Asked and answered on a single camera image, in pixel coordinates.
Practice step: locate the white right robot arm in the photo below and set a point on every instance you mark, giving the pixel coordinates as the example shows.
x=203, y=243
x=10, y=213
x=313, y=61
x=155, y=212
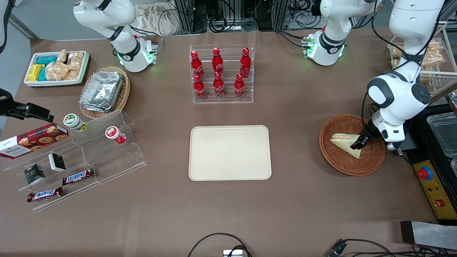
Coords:
x=128, y=53

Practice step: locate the clear acrylic bottle rack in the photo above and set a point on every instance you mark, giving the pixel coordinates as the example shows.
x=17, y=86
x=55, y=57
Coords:
x=228, y=100

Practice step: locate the beige cloth bag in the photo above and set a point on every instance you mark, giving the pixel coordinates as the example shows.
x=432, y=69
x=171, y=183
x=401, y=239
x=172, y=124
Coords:
x=157, y=19

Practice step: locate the red lid yogurt cup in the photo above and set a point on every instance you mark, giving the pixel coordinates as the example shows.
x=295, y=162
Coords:
x=114, y=134

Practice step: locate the yellow snack packet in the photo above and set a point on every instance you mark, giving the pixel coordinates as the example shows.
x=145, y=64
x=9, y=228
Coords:
x=35, y=72

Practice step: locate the grey metal lever bar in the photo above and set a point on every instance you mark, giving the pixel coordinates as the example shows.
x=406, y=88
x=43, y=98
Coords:
x=444, y=97

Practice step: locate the aluminium foil container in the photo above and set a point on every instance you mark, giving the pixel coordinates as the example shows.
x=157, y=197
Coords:
x=96, y=108
x=101, y=89

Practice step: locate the yellow control panel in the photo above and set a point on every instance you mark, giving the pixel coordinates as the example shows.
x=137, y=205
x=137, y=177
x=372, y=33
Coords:
x=433, y=192

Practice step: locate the red cola bottle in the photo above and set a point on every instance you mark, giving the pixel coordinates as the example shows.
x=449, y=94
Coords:
x=217, y=62
x=195, y=66
x=239, y=88
x=219, y=87
x=245, y=64
x=200, y=89

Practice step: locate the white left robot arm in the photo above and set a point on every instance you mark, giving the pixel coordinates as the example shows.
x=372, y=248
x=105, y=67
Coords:
x=410, y=21

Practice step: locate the round brown wicker basket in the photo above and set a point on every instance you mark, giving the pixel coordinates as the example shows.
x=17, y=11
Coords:
x=342, y=164

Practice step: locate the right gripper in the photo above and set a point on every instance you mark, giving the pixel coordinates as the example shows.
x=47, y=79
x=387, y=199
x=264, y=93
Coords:
x=14, y=109

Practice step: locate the white rectangular snack bin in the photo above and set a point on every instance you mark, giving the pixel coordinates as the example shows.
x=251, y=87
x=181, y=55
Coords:
x=85, y=66

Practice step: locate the clear plastic container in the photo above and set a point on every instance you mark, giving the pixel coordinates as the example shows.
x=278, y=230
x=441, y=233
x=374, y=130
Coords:
x=444, y=134
x=454, y=166

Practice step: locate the snickers chocolate bar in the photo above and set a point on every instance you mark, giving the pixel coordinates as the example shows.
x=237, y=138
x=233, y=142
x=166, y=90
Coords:
x=78, y=176
x=44, y=194

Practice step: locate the oval light wicker basket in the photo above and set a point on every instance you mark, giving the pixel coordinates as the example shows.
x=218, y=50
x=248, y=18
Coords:
x=123, y=96

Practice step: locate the aluminium profile frame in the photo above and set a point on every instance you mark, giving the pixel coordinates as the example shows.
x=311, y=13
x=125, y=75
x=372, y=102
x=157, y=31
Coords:
x=184, y=16
x=280, y=14

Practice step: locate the green lid yogurt cup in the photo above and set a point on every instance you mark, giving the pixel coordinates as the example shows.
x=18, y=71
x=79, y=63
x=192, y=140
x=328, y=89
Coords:
x=73, y=121

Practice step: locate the red tartan cookie box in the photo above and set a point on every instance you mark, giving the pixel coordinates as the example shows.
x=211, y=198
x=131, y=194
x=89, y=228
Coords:
x=32, y=141

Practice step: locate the silver usb device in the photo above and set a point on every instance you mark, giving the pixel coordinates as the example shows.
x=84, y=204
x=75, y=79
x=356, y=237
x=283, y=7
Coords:
x=234, y=253

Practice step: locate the clear acrylic stepped shelf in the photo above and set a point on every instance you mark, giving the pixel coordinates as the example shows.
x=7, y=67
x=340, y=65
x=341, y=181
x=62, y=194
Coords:
x=107, y=160

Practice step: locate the teal snack packet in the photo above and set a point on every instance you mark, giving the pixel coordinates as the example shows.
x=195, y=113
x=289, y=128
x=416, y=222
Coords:
x=42, y=75
x=46, y=60

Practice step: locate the small black white box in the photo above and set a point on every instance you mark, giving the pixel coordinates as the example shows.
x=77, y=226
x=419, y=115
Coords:
x=57, y=162

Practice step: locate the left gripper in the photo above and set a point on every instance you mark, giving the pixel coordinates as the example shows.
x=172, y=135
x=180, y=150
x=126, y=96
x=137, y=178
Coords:
x=366, y=135

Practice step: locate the cream plastic serving tray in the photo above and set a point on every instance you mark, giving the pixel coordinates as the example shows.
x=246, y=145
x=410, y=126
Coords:
x=228, y=153

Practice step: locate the triangular sandwich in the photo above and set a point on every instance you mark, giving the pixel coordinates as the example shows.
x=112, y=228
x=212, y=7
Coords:
x=344, y=142

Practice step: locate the grey black flat plate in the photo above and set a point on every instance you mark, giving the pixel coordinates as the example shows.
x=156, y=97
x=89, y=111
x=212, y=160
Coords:
x=432, y=235

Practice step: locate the red emergency stop button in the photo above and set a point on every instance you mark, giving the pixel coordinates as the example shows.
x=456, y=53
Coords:
x=425, y=173

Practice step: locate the black sealing machine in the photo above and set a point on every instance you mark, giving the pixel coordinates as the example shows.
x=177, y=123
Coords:
x=421, y=160

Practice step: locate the clear bag of crackers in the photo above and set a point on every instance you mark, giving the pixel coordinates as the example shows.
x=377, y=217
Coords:
x=435, y=46
x=433, y=60
x=62, y=56
x=398, y=53
x=73, y=75
x=56, y=71
x=395, y=63
x=76, y=60

